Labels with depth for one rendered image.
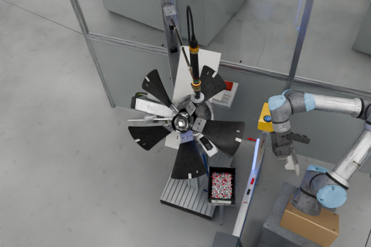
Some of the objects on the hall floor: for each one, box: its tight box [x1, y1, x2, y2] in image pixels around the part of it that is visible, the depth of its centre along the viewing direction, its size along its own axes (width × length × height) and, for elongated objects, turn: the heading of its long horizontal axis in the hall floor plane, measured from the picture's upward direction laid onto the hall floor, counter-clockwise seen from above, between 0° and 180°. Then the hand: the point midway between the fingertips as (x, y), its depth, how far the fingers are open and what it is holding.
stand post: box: [187, 176, 200, 189], centre depth 273 cm, size 4×9×91 cm, turn 72°
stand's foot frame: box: [160, 150, 233, 221], centre depth 311 cm, size 62×46×8 cm
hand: (293, 168), depth 161 cm, fingers open, 11 cm apart
